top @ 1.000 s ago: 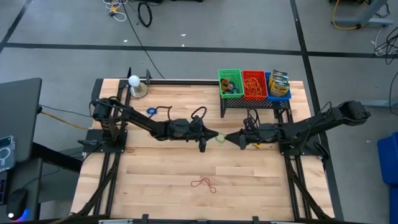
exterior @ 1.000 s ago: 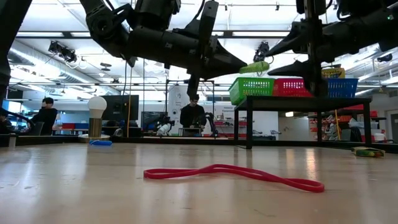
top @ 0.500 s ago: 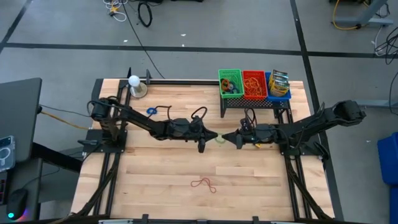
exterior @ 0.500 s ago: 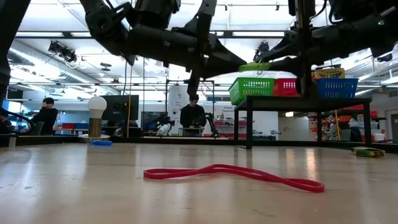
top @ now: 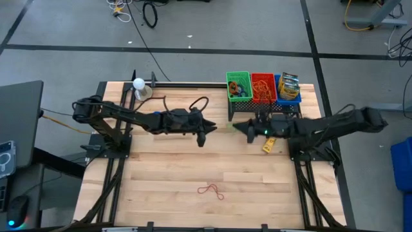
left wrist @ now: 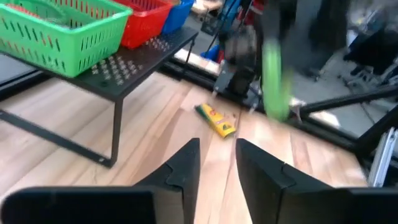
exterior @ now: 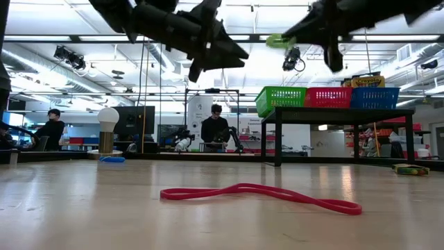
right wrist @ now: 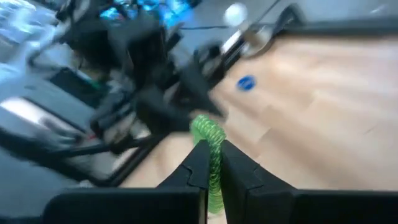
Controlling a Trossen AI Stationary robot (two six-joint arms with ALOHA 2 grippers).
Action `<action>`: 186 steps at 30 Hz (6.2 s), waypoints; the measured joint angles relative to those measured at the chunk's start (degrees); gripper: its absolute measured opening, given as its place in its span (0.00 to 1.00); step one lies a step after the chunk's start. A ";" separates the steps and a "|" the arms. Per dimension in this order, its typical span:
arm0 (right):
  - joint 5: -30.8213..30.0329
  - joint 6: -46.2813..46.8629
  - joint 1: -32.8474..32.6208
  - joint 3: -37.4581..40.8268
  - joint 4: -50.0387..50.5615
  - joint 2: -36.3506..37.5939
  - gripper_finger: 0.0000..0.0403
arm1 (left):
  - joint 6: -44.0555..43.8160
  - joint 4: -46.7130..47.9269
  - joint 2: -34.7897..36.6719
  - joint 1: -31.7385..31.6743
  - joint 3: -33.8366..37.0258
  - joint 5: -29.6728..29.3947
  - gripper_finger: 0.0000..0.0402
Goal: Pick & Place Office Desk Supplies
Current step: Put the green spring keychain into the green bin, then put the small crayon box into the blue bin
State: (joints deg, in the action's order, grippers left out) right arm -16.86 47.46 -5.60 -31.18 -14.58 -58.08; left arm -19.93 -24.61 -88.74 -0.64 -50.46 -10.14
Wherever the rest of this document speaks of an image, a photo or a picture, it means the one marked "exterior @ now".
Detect silver ventilation duct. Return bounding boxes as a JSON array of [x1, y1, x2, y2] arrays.
[[0, 47, 135, 107]]

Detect green coil keychain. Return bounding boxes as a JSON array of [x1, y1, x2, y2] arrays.
[[266, 33, 296, 49]]

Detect green plastic basket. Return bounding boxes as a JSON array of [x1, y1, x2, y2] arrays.
[[255, 85, 309, 118]]

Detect red rubber band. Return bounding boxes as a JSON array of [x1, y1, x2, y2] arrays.
[[160, 183, 363, 216]]

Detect large crayon box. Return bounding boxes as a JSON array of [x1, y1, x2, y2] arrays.
[[350, 74, 386, 89]]

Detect small yellow crayon box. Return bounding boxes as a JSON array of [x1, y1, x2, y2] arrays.
[[391, 163, 430, 176]]

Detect black aluminium frame rail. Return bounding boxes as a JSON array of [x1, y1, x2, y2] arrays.
[[17, 151, 266, 163]]

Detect red plastic basket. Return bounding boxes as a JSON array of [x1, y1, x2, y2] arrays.
[[304, 87, 355, 109]]

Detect person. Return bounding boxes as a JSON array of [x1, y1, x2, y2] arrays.
[[200, 103, 231, 153], [33, 108, 66, 152]]

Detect blue plastic basket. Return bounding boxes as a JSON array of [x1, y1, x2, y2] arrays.
[[350, 87, 401, 110]]

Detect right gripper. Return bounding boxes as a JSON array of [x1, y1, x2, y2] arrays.
[[281, 0, 376, 73]]

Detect black monitor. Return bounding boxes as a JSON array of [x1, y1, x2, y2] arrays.
[[112, 106, 156, 135]]

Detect white cylindrical device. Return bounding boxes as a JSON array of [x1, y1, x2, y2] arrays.
[[174, 137, 191, 153]]

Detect black overhead beam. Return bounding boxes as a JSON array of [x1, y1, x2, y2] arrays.
[[0, 33, 444, 44]]

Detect black ceiling spotlight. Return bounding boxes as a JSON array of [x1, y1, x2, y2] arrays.
[[420, 58, 439, 70]]

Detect black gantry frame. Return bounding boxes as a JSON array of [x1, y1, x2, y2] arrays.
[[183, 87, 241, 153]]

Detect white bulb on brass base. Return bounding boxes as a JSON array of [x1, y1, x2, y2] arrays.
[[86, 106, 124, 160]]

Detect shelving with red bins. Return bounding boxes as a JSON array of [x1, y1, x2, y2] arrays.
[[343, 116, 433, 159]]

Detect black mesh metal shelf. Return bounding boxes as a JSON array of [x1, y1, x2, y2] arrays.
[[260, 106, 416, 167]]

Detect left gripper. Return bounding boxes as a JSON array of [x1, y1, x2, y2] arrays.
[[166, 0, 250, 83]]

